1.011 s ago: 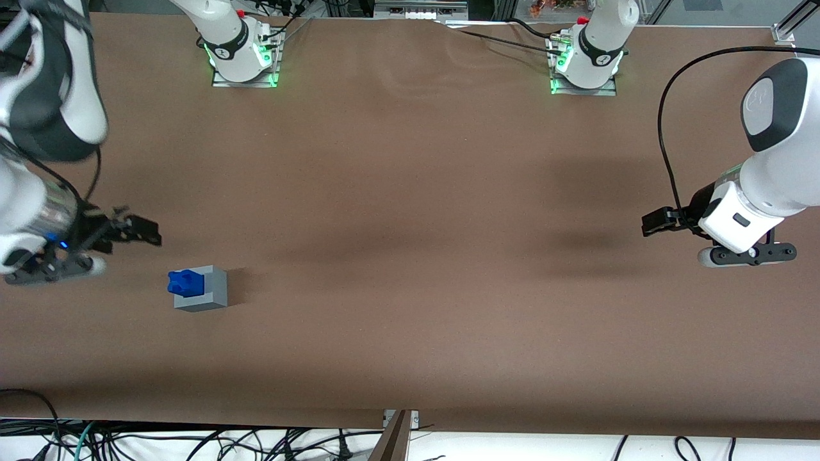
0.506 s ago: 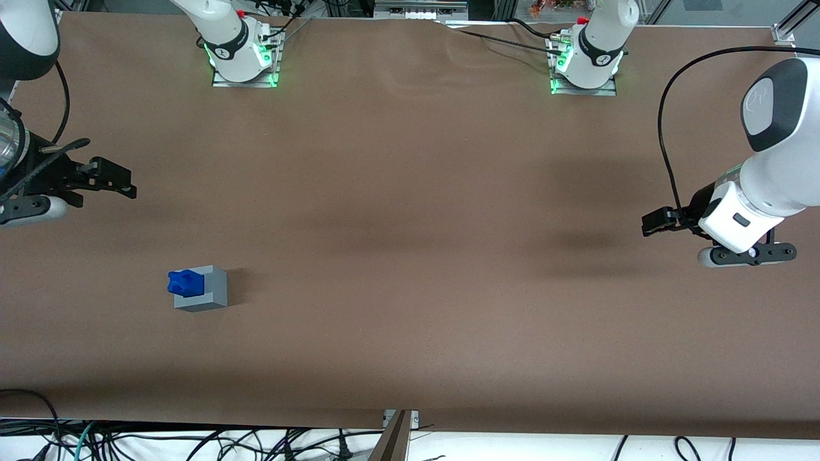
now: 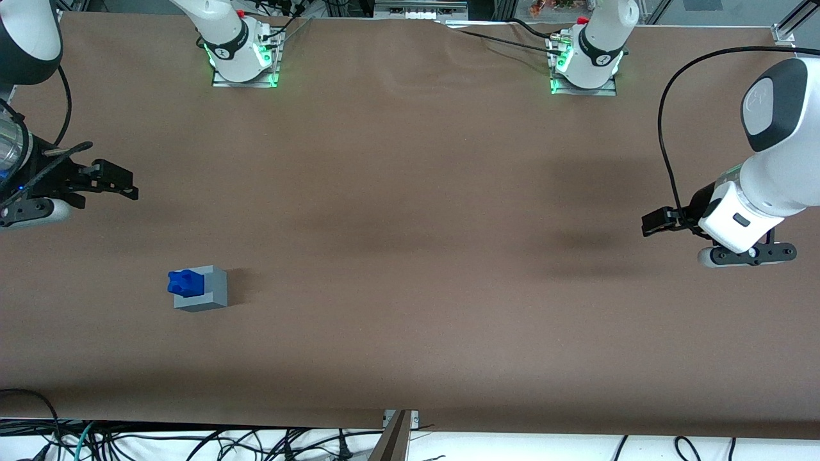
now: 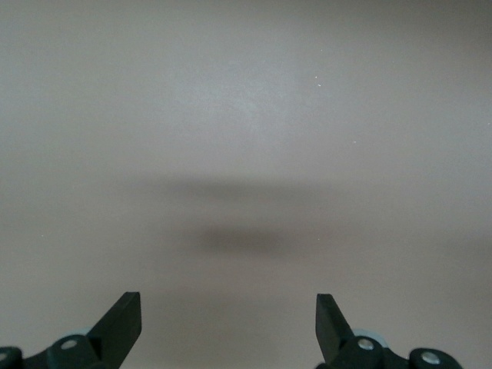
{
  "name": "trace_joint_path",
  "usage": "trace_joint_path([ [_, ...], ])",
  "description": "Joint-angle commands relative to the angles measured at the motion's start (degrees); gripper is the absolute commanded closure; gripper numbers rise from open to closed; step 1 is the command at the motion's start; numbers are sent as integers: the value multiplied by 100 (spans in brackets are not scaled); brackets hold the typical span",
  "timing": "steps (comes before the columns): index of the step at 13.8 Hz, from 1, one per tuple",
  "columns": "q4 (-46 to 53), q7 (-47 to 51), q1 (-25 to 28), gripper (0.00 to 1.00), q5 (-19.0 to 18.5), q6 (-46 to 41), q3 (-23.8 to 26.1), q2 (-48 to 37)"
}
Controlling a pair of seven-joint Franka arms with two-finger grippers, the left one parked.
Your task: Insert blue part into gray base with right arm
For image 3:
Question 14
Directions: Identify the gray square base block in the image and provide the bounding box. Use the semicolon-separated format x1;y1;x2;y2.
174;265;229;313

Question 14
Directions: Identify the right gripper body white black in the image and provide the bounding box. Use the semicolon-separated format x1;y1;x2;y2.
18;142;98;211

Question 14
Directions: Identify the black cable on table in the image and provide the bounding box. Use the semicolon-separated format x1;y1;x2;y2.
507;18;564;43
456;29;557;53

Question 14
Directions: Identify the teal floor cable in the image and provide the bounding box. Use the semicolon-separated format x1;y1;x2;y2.
72;421;98;461

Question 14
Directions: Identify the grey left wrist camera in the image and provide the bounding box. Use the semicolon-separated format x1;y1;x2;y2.
697;242;798;268

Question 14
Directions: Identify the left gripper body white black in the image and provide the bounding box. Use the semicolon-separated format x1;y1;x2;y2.
688;181;786;254

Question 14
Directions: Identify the long black arm cable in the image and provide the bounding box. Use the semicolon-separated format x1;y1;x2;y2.
657;45;820;225

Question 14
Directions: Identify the aluminium frame corner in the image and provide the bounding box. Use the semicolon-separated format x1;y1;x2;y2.
771;0;820;47

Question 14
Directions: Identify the grey device box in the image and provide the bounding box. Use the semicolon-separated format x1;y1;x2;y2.
373;0;470;20

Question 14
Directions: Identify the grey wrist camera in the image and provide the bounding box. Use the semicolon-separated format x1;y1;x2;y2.
0;197;73;231
697;242;798;268

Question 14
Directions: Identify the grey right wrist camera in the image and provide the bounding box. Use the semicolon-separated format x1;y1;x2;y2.
0;197;73;231

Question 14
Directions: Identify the braided black gripper cable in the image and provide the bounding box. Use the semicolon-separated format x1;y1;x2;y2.
0;141;94;213

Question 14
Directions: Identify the black cable bundle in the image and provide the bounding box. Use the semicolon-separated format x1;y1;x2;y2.
242;0;337;36

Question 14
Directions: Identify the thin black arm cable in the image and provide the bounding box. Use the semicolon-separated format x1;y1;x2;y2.
53;63;72;149

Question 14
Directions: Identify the blue plastic part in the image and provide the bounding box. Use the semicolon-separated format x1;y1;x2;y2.
167;268;206;299

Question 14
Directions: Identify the black looped floor cable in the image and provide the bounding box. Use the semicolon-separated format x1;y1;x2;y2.
0;388;63;461

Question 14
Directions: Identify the brown paper table cover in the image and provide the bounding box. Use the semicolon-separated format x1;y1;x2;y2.
0;12;820;442

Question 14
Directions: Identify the aluminium profile beam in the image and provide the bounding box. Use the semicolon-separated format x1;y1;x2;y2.
368;410;414;461

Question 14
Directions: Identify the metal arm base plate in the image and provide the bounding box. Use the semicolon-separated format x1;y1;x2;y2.
211;46;281;89
549;67;618;97

